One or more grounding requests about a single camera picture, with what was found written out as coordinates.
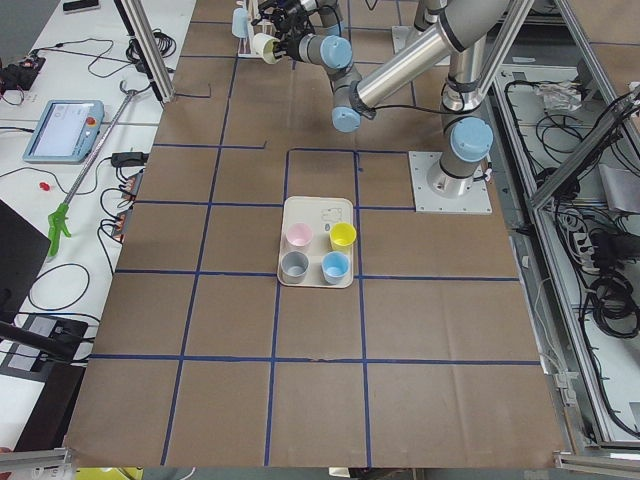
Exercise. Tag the black power adapter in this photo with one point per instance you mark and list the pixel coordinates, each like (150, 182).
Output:
(129, 159)

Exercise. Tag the aluminium frame post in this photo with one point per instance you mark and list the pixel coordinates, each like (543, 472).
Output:
(140, 32)

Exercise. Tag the cream white cup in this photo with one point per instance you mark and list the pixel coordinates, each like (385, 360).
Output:
(264, 46)

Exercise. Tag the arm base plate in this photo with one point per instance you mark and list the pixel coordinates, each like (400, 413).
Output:
(436, 192)

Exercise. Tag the pink cup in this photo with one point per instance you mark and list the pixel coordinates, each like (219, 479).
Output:
(299, 236)

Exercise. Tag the cream serving tray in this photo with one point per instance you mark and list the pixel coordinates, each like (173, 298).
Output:
(320, 214)

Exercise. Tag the brown paper table cover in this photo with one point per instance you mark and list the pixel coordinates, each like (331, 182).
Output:
(280, 301)

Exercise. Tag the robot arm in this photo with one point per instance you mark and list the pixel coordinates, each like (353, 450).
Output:
(468, 139)
(356, 96)

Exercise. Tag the grey cup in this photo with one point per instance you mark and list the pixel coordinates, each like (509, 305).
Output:
(293, 267)

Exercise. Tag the teach pendant tablet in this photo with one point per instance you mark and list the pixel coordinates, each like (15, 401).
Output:
(65, 133)

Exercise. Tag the white wire cup rack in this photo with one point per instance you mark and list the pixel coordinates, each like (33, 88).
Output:
(245, 45)

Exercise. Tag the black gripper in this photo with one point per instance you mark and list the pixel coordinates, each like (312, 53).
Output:
(274, 15)

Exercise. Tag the light blue cup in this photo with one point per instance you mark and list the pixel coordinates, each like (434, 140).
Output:
(335, 267)
(240, 23)

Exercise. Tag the yellow cup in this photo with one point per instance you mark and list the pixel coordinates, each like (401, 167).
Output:
(342, 236)

